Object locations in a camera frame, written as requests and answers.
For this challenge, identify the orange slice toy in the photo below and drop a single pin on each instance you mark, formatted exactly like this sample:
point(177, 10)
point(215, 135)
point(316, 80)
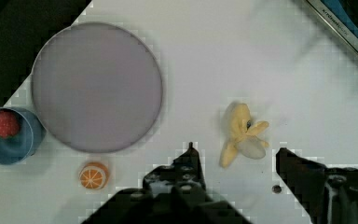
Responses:
point(94, 175)

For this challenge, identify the silver toaster oven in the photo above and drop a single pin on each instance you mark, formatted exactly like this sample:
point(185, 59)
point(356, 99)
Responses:
point(340, 16)

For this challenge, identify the peeled toy banana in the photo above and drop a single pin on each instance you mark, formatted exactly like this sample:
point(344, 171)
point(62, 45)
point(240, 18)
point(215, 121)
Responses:
point(243, 136)

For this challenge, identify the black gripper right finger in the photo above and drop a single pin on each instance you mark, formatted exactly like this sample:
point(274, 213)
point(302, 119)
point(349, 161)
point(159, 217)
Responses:
point(329, 195)

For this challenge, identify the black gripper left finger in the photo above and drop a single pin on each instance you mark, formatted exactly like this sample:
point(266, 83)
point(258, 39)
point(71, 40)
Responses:
point(185, 169)

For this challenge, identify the red toy strawberry in bowl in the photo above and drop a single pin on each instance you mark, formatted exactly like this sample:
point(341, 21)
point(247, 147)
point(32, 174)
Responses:
point(9, 124)

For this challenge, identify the blue bowl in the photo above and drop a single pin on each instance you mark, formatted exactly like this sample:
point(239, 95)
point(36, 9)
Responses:
point(26, 142)

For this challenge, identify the grey round plate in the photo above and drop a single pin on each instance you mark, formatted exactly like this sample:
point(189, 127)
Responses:
point(97, 87)

